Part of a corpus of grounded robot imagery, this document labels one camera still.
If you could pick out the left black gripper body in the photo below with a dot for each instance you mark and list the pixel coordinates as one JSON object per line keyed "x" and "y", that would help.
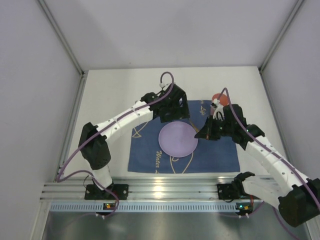
{"x": 182, "y": 100}

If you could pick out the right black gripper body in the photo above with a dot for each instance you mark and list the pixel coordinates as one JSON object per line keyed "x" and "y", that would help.
{"x": 210, "y": 128}

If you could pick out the orange plastic cup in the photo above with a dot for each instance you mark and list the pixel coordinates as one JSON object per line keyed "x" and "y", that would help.
{"x": 223, "y": 101}

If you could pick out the purple plastic plate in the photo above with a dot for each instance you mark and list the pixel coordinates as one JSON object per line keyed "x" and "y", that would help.
{"x": 177, "y": 139}

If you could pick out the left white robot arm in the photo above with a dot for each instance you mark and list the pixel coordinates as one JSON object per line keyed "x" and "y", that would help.
{"x": 95, "y": 139}

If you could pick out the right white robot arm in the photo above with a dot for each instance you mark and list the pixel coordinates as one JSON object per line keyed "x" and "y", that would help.
{"x": 295, "y": 195}

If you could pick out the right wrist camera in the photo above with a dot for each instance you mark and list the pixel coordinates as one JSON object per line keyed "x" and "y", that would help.
{"x": 216, "y": 110}

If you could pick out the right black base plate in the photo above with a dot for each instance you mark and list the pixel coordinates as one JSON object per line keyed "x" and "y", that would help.
{"x": 229, "y": 192}

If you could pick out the aluminium mounting rail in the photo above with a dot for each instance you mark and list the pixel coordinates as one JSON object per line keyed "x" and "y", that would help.
{"x": 170, "y": 188}

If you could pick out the slotted cable duct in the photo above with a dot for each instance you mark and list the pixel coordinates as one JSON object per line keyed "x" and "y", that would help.
{"x": 151, "y": 207}

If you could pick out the right aluminium corner post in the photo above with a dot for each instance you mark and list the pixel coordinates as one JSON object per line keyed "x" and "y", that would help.
{"x": 294, "y": 11}

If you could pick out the aluminium corner post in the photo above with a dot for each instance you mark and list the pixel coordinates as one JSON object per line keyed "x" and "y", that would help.
{"x": 294, "y": 11}
{"x": 61, "y": 37}

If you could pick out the left aluminium corner post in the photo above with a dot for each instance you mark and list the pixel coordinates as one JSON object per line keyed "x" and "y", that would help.
{"x": 61, "y": 37}

